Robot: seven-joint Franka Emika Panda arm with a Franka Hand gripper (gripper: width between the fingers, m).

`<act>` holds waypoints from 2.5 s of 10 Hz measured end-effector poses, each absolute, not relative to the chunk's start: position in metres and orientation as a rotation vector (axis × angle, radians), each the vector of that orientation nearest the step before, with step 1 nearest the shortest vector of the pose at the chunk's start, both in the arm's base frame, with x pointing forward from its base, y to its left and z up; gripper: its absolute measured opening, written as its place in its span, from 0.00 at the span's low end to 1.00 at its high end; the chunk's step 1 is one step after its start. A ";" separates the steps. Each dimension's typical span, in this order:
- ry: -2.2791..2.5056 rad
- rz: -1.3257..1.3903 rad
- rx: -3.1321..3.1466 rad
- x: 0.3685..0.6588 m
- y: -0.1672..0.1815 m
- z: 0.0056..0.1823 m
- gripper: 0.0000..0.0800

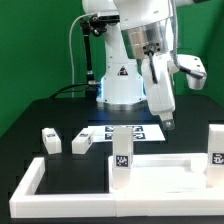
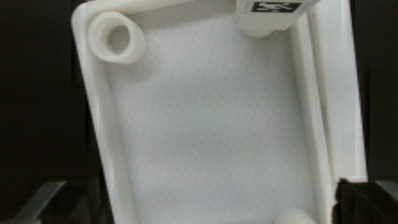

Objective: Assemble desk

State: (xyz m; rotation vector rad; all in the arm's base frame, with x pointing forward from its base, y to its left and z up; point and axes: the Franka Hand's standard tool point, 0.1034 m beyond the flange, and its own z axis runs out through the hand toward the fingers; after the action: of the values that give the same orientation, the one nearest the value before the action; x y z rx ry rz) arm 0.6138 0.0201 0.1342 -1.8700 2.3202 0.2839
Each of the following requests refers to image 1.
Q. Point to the white L-shaped fence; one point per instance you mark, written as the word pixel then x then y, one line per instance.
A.
pixel 26 203

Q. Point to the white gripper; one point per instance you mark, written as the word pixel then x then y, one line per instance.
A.
pixel 157 74

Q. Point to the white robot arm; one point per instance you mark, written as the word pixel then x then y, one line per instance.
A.
pixel 149 29

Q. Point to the white desk top tray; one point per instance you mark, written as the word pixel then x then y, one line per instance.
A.
pixel 165 173

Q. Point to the fiducial marker sheet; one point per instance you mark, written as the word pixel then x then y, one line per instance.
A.
pixel 104 133

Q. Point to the black grey camera on stand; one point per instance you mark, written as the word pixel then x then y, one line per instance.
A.
pixel 106 16

